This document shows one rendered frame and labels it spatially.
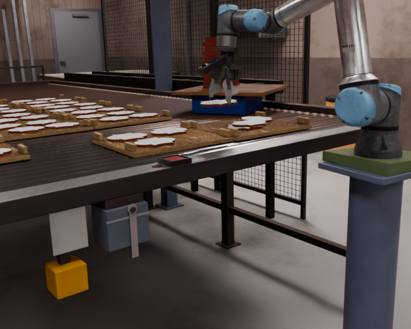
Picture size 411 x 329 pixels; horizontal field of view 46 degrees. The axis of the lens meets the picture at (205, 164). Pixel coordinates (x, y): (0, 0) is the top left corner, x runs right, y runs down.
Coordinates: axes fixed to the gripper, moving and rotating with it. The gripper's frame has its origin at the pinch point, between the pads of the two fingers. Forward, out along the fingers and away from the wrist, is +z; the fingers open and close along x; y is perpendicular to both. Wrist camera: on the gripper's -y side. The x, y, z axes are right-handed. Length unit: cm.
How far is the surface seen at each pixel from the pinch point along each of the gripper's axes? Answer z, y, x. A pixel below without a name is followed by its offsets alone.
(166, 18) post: -50, 80, 176
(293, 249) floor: 96, 107, 55
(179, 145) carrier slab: 14.6, -22.4, -8.4
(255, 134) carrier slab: 11.6, 11.0, -10.0
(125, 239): 37, -52, -29
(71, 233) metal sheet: 34, -67, -27
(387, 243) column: 41, 26, -61
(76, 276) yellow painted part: 45, -67, -29
